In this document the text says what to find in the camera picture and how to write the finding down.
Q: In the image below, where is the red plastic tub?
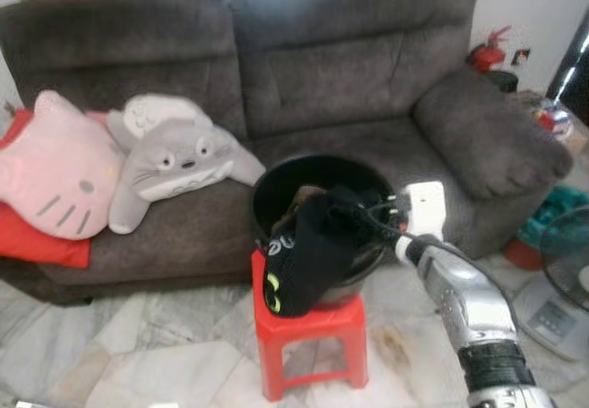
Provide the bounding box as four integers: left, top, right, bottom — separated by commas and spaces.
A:
502, 238, 544, 271

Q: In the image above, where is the dark brown door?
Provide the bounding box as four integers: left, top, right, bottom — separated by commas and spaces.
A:
546, 7, 589, 128

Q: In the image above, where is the pink cat face pillow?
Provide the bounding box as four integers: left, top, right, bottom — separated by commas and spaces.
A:
0, 90, 127, 241

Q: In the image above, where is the black round basin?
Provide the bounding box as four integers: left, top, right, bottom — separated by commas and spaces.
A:
250, 153, 398, 309

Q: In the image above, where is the dark brown fabric sofa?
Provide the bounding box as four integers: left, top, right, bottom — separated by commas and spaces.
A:
0, 0, 576, 306

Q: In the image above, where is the grey totoro plush toy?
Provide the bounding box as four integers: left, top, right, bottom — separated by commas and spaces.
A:
106, 93, 268, 236

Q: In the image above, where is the red square cushion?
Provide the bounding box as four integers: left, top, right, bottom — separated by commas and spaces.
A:
0, 104, 93, 269

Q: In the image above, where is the white floor fan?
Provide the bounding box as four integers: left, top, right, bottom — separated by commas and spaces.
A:
511, 207, 589, 363

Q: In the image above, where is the red white patterned tin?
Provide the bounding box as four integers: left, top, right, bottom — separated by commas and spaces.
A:
543, 99, 573, 137

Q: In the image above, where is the black round container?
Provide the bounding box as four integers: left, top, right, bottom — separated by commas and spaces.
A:
488, 70, 521, 91

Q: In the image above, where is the teal fabric bag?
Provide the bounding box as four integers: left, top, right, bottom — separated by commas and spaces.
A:
520, 185, 589, 271

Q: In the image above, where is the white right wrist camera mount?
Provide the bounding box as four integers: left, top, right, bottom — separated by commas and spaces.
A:
405, 181, 449, 240

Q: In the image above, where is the brown crumpled cloth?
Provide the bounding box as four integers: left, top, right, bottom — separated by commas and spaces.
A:
281, 184, 325, 234

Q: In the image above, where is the black garment with green print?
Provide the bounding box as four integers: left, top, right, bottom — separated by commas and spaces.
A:
262, 185, 392, 319

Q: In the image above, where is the red plastic stool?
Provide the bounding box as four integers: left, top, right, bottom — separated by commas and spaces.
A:
251, 250, 371, 402

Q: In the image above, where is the red fire extinguisher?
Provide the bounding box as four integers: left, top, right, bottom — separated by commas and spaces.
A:
468, 26, 512, 75

